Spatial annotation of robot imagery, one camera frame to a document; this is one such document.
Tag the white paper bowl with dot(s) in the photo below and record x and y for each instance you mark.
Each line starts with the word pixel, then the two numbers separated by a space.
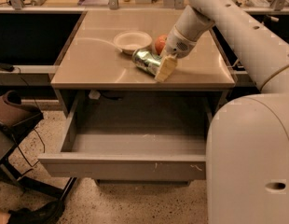
pixel 130 41

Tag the green soda can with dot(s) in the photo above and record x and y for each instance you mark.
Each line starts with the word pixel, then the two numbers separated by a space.
pixel 146 60

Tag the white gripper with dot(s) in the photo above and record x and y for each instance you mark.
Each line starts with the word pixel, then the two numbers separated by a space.
pixel 178 45

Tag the brown office chair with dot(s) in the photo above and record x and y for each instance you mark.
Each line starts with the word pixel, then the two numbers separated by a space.
pixel 17 120

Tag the black shoe bottom left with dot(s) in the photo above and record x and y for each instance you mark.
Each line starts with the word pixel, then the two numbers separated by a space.
pixel 47 214

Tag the black device on left ledge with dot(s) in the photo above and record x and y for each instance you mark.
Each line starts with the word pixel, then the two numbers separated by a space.
pixel 6 67

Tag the red apple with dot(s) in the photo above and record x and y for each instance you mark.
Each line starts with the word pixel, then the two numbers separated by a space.
pixel 160 43

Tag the grey cabinet with glossy top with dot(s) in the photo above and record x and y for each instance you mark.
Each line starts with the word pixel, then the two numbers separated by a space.
pixel 93 62

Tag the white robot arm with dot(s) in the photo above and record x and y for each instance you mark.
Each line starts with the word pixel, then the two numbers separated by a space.
pixel 247 147

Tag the grey open top drawer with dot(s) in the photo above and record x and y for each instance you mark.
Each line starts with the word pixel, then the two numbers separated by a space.
pixel 148 136

